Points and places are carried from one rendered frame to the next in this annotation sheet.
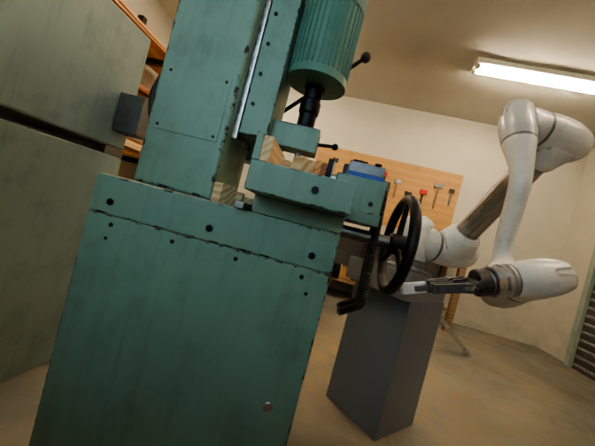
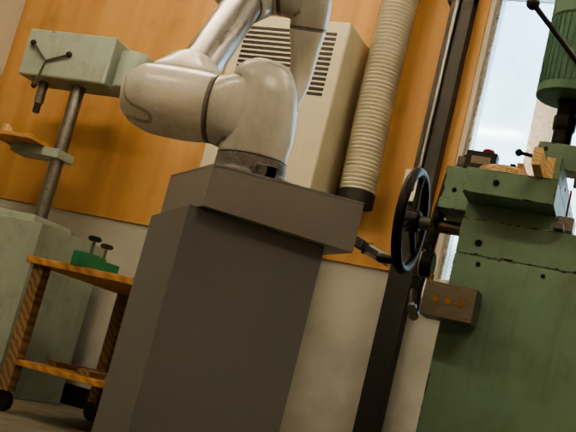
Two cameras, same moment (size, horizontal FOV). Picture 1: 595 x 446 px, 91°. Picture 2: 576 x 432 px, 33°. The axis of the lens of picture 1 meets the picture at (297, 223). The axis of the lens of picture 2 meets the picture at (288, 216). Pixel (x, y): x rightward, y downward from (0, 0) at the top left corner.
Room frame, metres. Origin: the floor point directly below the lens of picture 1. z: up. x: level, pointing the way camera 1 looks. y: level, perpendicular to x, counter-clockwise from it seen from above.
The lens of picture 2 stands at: (3.33, 0.13, 0.30)
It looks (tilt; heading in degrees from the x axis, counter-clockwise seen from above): 10 degrees up; 197
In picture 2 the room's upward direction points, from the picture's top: 14 degrees clockwise
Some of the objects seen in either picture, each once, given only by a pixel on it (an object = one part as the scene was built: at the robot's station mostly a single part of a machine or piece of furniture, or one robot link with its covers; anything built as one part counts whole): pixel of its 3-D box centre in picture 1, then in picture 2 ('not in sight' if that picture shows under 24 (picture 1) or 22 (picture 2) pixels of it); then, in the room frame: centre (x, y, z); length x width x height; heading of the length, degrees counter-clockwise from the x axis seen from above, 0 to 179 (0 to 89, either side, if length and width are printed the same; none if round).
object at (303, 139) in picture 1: (294, 142); (564, 163); (0.86, 0.07, 1.03); 0.14 x 0.07 x 0.09; 86
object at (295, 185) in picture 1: (322, 203); (502, 213); (0.85, -0.06, 0.87); 0.61 x 0.30 x 0.06; 176
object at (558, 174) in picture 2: (279, 173); (564, 201); (0.86, 0.09, 0.93); 0.60 x 0.02 x 0.06; 176
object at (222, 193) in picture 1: (224, 194); not in sight; (0.69, 0.19, 0.82); 0.04 x 0.04 x 0.05; 49
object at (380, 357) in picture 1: (383, 350); (198, 367); (1.40, -0.56, 0.30); 0.30 x 0.30 x 0.60; 37
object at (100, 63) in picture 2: not in sight; (44, 210); (-0.34, -2.05, 0.79); 0.62 x 0.48 x 1.58; 84
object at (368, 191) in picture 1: (355, 196); (473, 192); (0.84, -0.14, 0.91); 0.15 x 0.14 x 0.09; 176
